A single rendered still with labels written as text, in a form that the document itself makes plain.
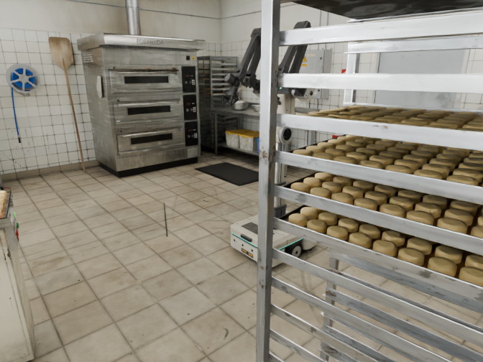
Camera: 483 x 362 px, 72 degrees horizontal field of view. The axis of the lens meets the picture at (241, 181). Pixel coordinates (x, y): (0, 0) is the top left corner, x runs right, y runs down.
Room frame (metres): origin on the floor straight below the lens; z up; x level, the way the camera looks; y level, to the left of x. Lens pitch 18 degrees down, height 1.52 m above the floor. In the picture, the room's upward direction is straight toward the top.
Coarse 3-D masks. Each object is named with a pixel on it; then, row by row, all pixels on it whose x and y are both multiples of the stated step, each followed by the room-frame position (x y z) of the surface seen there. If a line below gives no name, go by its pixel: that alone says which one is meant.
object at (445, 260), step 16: (304, 208) 0.87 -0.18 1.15; (304, 224) 0.80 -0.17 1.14; (320, 224) 0.77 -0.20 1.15; (336, 224) 0.81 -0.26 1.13; (352, 224) 0.77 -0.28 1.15; (368, 224) 0.77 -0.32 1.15; (352, 240) 0.69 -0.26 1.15; (368, 240) 0.69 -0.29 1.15; (384, 240) 0.69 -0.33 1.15; (400, 240) 0.69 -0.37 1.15; (416, 240) 0.69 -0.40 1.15; (400, 256) 0.62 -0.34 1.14; (416, 256) 0.61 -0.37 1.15; (432, 256) 0.65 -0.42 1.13; (448, 256) 0.62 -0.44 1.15; (464, 256) 0.65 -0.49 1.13; (480, 256) 0.61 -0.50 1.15; (448, 272) 0.57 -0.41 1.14; (464, 272) 0.56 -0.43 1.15; (480, 272) 0.56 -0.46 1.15
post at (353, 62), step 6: (354, 42) 1.12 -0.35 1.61; (360, 42) 1.13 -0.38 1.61; (348, 54) 1.14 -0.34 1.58; (354, 54) 1.12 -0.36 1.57; (348, 60) 1.13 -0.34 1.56; (354, 60) 1.12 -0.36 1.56; (348, 66) 1.13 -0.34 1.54; (354, 66) 1.12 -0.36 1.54; (348, 72) 1.13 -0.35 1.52; (354, 72) 1.12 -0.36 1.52; (348, 90) 1.13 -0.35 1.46; (354, 90) 1.13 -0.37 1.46; (348, 96) 1.13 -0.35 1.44; (354, 96) 1.13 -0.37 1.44; (354, 102) 1.13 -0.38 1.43; (330, 258) 1.13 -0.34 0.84; (330, 264) 1.13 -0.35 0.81; (336, 264) 1.12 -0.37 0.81; (330, 282) 1.13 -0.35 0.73; (330, 300) 1.12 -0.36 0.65; (324, 318) 1.13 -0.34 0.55; (330, 324) 1.12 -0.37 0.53; (324, 354) 1.12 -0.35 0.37
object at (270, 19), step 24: (264, 0) 0.79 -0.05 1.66; (264, 24) 0.79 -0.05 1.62; (264, 48) 0.79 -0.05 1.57; (264, 72) 0.79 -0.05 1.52; (264, 96) 0.79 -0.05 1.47; (264, 120) 0.79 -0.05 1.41; (264, 144) 0.79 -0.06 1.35; (264, 168) 0.78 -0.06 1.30; (264, 192) 0.78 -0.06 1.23; (264, 216) 0.78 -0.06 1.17; (264, 240) 0.78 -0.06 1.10; (264, 264) 0.78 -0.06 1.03; (264, 288) 0.78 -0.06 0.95; (264, 312) 0.78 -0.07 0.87; (264, 336) 0.78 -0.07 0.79; (264, 360) 0.78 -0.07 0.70
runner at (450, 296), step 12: (336, 252) 1.11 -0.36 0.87; (360, 264) 1.05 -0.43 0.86; (372, 264) 1.03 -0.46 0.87; (384, 276) 0.98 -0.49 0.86; (396, 276) 0.97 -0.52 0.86; (420, 288) 0.91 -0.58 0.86; (432, 288) 0.90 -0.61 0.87; (456, 300) 0.85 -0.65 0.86; (468, 300) 0.84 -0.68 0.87; (480, 312) 0.80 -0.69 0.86
